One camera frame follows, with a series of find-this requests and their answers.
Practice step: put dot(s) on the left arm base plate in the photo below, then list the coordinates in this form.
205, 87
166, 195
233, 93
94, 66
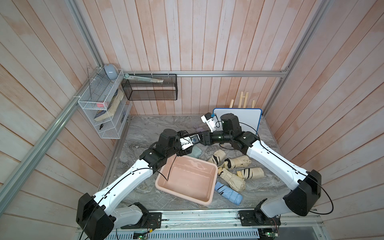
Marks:
148, 221

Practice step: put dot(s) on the green flat item on basket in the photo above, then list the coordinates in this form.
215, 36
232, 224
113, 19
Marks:
142, 79

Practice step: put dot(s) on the white wire shelf rack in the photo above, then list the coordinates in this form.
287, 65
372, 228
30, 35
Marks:
105, 104

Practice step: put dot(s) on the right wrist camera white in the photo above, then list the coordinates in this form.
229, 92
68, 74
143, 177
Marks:
212, 121

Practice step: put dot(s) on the beige umbrella black band middle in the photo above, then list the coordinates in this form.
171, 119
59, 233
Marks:
239, 162

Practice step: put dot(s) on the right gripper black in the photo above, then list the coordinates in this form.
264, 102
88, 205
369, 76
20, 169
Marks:
207, 138

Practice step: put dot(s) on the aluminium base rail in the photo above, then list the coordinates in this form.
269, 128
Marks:
224, 224

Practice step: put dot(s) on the blue umbrella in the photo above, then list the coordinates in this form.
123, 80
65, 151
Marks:
228, 193

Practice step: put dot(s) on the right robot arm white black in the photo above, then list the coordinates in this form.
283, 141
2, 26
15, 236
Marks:
305, 187

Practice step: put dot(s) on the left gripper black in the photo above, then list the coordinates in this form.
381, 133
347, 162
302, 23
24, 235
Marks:
184, 152

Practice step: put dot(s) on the green folded umbrella lower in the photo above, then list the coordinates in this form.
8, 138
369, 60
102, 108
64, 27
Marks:
196, 152

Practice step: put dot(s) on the purple folded umbrella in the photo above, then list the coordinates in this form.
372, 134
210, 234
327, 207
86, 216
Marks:
200, 129

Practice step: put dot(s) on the black mesh wall basket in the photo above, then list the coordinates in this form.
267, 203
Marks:
143, 91

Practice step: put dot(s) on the beige striped umbrella right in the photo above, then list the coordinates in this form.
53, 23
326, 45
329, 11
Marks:
251, 173

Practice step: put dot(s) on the grey round speaker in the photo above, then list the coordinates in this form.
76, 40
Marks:
111, 71

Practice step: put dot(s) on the plain beige umbrella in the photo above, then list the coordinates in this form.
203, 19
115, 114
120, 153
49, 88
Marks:
235, 182

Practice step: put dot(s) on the whiteboard blue frame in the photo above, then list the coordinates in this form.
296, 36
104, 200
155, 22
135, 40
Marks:
249, 118

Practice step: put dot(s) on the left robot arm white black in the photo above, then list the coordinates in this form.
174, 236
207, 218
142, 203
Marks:
98, 215

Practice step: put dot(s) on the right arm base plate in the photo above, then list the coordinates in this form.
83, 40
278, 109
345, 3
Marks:
250, 218

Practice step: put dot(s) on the pink plastic storage box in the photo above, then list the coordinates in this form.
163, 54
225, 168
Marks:
188, 178

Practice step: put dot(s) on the beige umbrella black stripes small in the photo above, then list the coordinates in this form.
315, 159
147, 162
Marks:
217, 158

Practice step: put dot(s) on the book on wire shelf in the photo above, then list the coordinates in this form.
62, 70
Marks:
112, 108

